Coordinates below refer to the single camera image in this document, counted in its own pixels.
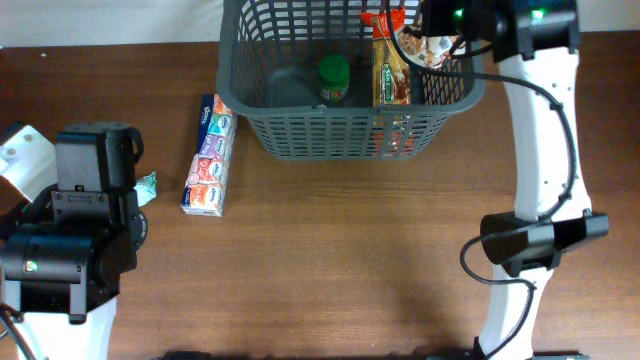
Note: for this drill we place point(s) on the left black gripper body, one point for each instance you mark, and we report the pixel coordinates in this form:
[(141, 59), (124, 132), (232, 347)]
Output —
[(140, 221)]

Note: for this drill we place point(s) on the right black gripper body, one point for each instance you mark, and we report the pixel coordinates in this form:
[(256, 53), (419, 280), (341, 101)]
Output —
[(453, 17)]

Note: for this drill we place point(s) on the small teal tissue packet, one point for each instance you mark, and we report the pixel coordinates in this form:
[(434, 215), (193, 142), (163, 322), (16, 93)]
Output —
[(146, 189)]

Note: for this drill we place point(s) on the brown white snack bag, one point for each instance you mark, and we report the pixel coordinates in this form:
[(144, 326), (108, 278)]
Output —
[(430, 52)]

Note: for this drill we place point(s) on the Kleenex tissue multipack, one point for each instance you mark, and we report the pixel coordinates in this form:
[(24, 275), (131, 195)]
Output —
[(207, 181)]

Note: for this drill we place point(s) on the spaghetti pack orange ends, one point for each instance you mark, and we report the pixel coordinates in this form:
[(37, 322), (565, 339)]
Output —
[(390, 80)]

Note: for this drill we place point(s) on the green lid spice jar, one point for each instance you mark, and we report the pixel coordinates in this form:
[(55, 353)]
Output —
[(334, 77)]

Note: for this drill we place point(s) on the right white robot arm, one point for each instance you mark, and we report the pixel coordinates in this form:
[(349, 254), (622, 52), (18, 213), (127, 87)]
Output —
[(535, 46)]

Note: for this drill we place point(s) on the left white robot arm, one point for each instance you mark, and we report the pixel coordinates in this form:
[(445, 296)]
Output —
[(66, 244)]

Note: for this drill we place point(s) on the grey plastic lattice basket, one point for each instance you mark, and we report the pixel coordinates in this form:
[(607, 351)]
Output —
[(268, 73)]

